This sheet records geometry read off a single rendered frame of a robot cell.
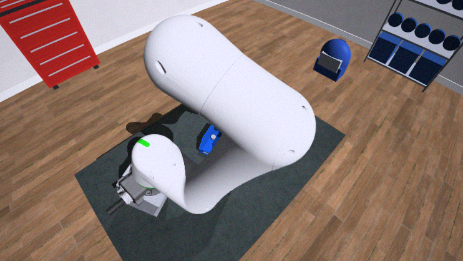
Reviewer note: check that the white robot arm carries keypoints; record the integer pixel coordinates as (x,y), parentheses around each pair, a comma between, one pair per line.
(265,124)

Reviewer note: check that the blue bin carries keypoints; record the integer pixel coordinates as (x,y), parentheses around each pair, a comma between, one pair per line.
(207,143)

